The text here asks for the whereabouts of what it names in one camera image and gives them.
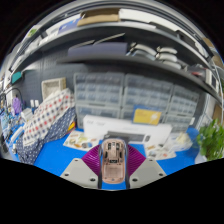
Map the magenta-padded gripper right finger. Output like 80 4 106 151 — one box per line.
125 143 167 190

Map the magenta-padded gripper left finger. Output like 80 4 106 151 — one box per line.
60 144 103 190

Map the transparent pink computer mouse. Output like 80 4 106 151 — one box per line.
100 138 127 185

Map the large illustrated card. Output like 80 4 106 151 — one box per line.
144 142 178 161

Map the small illustrated card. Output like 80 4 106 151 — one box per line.
62 129 101 153

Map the small black box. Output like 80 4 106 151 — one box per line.
101 131 130 148

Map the long white keyboard box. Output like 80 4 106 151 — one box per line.
82 114 173 146

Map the yellow flat box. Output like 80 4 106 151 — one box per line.
132 107 163 126

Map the grey drawer cabinet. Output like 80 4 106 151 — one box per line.
163 84 201 133
120 73 174 123
73 72 125 129

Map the green potted plant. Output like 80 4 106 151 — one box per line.
196 119 224 161

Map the white plastic crate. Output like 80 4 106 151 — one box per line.
41 77 67 101

